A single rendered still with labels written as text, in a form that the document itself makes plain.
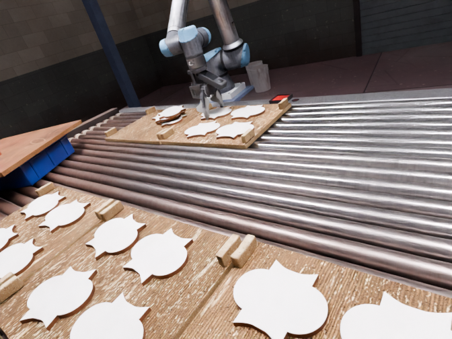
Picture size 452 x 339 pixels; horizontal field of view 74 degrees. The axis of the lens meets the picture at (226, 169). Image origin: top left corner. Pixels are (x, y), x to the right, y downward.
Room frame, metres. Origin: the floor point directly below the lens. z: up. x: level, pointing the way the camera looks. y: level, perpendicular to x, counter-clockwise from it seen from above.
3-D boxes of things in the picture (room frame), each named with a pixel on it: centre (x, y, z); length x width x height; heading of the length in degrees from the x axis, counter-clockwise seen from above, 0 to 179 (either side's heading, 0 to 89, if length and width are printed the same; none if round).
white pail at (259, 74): (4.82, -0.97, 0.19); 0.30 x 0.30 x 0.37
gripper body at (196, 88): (1.28, -0.01, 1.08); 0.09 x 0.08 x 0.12; 46
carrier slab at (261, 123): (1.13, -0.05, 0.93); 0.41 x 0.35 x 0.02; 47
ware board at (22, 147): (1.33, 0.92, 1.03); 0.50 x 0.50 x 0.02; 73
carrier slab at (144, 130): (1.41, 0.25, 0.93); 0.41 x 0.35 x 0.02; 46
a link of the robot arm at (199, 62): (1.27, -0.01, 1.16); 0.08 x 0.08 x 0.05
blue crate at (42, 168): (1.32, 0.85, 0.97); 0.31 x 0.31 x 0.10; 73
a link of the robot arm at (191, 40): (1.28, -0.02, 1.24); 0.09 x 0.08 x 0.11; 154
